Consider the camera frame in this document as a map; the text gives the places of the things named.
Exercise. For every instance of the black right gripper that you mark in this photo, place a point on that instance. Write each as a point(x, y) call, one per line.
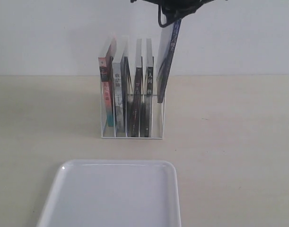
point(169, 9)

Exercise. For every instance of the dark blue spine book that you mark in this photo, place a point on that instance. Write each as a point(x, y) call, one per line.
point(167, 44)

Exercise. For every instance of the white grey cat book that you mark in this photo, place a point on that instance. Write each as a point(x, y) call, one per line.
point(120, 83)

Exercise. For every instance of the pink red spine book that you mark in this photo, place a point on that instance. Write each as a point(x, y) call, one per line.
point(105, 59)

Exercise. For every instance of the black white spine book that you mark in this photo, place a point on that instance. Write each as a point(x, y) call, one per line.
point(146, 118)

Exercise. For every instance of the black spine thin book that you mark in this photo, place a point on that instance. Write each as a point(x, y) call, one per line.
point(135, 115)

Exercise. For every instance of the white plastic tray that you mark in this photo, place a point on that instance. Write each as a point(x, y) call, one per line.
point(113, 193)

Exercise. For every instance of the white wire book rack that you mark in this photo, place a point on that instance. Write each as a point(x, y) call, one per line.
point(129, 106)

